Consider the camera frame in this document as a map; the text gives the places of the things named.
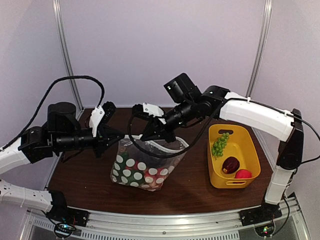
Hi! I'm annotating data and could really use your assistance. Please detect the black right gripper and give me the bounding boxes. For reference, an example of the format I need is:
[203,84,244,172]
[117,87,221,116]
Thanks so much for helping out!
[141,97,197,142]

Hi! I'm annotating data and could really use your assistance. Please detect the clear polka dot zip bag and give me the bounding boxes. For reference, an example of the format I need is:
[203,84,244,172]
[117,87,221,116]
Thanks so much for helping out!
[110,135,189,192]

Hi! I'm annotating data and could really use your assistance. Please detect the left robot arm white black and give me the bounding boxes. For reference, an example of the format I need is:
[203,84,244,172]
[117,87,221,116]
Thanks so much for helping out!
[0,101,125,222]

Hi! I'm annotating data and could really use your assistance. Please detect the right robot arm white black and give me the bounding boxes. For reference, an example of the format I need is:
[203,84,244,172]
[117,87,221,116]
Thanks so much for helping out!
[140,73,304,221]

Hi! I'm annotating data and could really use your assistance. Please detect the green toy grapes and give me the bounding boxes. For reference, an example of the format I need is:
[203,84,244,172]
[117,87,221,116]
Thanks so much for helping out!
[211,132,230,158]

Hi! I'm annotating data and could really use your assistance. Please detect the dark red toy beet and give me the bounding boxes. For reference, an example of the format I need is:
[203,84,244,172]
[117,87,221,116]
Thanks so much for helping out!
[222,156,240,174]

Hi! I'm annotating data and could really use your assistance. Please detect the yellow plastic basket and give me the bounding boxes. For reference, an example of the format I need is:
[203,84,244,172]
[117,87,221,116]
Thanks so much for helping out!
[207,124,261,189]

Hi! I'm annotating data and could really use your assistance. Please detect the pink toy fruit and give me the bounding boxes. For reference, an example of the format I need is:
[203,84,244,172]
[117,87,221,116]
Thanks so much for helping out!
[235,169,252,179]

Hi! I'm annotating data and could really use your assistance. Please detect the left circuit board with leds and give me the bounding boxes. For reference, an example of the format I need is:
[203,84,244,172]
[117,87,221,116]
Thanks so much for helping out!
[53,222,77,238]

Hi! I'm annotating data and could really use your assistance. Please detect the circuit board with leds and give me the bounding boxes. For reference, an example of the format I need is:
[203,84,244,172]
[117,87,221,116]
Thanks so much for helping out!
[254,224,275,238]
[53,222,77,238]

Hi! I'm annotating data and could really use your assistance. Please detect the right circuit board with leds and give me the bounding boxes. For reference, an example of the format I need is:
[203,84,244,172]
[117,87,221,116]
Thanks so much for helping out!
[254,224,275,238]

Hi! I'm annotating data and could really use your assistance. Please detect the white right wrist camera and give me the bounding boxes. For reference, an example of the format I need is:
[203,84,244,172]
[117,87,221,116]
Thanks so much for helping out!
[132,102,167,125]

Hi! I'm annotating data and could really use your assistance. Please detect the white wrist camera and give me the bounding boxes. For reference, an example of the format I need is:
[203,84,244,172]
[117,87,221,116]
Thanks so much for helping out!
[132,102,167,125]
[89,101,116,138]

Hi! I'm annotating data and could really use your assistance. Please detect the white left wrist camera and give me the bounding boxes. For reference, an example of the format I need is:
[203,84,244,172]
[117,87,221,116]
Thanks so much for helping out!
[89,101,116,138]

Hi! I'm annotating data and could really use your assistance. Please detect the black right camera cable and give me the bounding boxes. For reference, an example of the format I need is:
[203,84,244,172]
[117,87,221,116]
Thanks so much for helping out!
[127,97,251,159]

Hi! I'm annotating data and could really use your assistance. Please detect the black camera cable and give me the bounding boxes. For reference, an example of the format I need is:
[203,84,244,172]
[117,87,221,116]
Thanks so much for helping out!
[0,75,105,151]
[127,97,251,159]

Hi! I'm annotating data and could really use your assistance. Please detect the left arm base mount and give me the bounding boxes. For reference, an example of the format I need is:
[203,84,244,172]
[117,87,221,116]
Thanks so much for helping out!
[45,206,89,227]

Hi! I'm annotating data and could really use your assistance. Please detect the black left camera cable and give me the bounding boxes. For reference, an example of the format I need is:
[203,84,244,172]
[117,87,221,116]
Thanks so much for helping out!
[0,75,105,151]

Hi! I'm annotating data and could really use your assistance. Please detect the front aluminium rail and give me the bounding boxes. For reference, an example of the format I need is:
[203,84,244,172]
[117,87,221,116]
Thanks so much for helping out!
[24,197,308,240]

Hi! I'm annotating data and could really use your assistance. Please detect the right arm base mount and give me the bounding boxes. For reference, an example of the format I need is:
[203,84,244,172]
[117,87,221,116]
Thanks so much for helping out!
[239,203,282,227]

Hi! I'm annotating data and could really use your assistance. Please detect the left aluminium frame post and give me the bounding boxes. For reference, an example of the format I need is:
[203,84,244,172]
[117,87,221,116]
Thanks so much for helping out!
[52,0,84,112]

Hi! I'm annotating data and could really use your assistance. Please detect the aluminium frame post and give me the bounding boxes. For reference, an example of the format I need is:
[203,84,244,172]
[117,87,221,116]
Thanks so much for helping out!
[52,0,84,112]
[245,0,273,97]

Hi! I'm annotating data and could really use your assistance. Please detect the right aluminium frame post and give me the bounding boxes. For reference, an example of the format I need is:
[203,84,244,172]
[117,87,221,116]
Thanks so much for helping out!
[245,0,273,97]

